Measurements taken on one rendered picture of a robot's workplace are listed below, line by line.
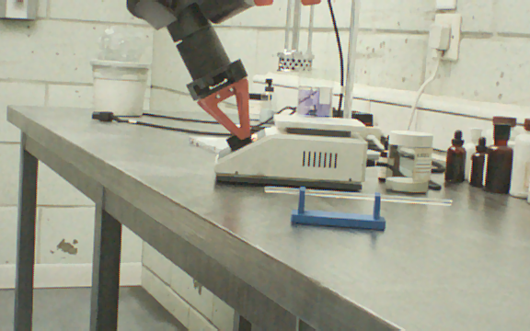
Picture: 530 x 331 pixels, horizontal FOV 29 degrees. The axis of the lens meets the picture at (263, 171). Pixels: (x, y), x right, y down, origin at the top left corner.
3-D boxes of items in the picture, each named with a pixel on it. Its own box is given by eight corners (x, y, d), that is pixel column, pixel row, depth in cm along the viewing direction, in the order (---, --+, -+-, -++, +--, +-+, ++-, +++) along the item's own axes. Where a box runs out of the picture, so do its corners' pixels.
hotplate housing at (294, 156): (213, 183, 135) (216, 122, 134) (215, 170, 148) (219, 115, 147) (381, 193, 136) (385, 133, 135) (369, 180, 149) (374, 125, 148)
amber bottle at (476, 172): (491, 188, 150) (497, 137, 149) (478, 188, 148) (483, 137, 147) (477, 185, 152) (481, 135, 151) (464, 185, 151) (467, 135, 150)
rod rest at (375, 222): (290, 223, 109) (293, 189, 108) (291, 218, 112) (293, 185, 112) (385, 230, 108) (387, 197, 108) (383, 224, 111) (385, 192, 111)
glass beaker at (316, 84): (339, 123, 142) (344, 64, 141) (320, 124, 138) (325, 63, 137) (303, 119, 146) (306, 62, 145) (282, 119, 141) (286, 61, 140)
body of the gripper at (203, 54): (232, 76, 143) (208, 28, 142) (247, 70, 133) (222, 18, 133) (190, 97, 142) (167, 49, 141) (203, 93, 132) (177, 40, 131)
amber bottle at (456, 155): (455, 183, 153) (459, 130, 152) (439, 179, 155) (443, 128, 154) (468, 182, 155) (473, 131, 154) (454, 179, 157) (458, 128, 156)
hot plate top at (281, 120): (275, 126, 135) (275, 119, 135) (272, 119, 147) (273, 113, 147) (366, 132, 135) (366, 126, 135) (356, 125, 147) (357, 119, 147)
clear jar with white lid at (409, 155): (376, 189, 139) (381, 131, 139) (397, 186, 144) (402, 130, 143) (416, 196, 136) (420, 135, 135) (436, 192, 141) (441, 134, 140)
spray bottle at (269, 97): (268, 123, 244) (271, 78, 242) (256, 121, 246) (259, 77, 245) (278, 123, 247) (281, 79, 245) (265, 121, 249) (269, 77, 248)
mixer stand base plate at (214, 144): (223, 155, 169) (224, 149, 169) (187, 142, 187) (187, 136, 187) (385, 159, 180) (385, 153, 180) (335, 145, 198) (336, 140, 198)
